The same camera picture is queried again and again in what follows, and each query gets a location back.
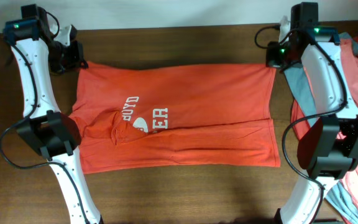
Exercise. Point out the orange soccer t-shirt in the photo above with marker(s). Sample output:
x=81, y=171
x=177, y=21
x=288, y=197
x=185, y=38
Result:
x=186, y=115

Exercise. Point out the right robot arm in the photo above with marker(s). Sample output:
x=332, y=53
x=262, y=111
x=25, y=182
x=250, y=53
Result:
x=329, y=149

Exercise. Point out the grey-blue t-shirt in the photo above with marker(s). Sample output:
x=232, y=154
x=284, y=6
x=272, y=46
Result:
x=303, y=90

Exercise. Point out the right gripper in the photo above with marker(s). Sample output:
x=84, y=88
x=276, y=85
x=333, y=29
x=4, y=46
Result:
x=272, y=61

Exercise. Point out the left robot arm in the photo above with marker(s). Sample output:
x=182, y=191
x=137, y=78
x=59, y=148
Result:
x=41, y=49

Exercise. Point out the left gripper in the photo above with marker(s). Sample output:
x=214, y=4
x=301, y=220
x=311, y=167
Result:
x=76, y=63

